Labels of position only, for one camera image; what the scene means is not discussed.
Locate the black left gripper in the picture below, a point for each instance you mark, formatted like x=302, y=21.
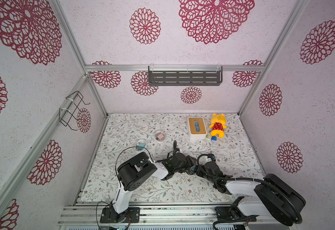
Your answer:
x=189, y=162

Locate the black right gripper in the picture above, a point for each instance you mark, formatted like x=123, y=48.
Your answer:
x=200, y=169

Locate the pink charger plug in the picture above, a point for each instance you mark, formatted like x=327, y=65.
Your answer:
x=160, y=136

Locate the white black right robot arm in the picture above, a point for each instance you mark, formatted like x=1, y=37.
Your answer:
x=269, y=196

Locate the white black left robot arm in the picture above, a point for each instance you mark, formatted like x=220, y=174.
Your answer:
x=135, y=171

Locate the white wooden-top tissue box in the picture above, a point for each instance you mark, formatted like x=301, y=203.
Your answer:
x=196, y=128

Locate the yellow plush bear toy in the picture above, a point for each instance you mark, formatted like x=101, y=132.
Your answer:
x=218, y=125

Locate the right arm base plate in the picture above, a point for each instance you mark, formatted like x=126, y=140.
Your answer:
x=232, y=214

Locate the grey wall shelf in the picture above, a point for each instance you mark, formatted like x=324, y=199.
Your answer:
x=184, y=78

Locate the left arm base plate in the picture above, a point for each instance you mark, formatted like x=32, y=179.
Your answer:
x=109, y=215

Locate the aluminium front rail frame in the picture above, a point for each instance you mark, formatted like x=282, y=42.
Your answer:
x=89, y=214

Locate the black wire wall rack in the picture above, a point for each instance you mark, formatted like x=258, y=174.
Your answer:
x=75, y=116

